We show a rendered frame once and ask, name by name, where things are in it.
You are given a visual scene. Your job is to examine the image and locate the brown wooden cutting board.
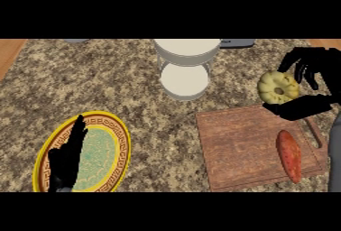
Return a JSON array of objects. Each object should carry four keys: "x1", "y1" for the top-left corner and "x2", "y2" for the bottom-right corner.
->
[{"x1": 195, "y1": 104, "x2": 331, "y2": 192}]

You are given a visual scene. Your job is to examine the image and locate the pale yellow pattypan squash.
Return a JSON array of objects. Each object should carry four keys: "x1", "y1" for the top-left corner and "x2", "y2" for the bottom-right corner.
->
[{"x1": 255, "y1": 70, "x2": 301, "y2": 106}]

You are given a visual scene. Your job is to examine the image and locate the orange sweet potato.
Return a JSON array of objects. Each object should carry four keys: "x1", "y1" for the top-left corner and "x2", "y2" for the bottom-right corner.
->
[{"x1": 276, "y1": 129, "x2": 304, "y2": 185}]

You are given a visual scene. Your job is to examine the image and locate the white tiered basket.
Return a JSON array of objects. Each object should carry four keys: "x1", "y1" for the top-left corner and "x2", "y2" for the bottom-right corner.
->
[{"x1": 152, "y1": 39, "x2": 223, "y2": 101}]

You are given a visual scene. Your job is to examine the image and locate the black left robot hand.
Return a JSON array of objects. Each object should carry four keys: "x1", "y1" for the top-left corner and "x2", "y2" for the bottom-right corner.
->
[{"x1": 47, "y1": 114, "x2": 88, "y2": 193}]

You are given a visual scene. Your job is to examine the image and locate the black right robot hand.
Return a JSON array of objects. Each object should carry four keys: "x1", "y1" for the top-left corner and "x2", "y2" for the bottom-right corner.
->
[{"x1": 261, "y1": 46, "x2": 341, "y2": 122}]

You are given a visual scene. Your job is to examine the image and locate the grey flat appliance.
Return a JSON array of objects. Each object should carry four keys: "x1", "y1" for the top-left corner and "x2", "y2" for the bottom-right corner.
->
[{"x1": 218, "y1": 39, "x2": 257, "y2": 50}]

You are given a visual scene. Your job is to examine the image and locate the yellow patterned plate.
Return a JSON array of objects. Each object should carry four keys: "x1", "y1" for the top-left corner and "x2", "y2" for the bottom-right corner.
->
[{"x1": 32, "y1": 110, "x2": 133, "y2": 193}]

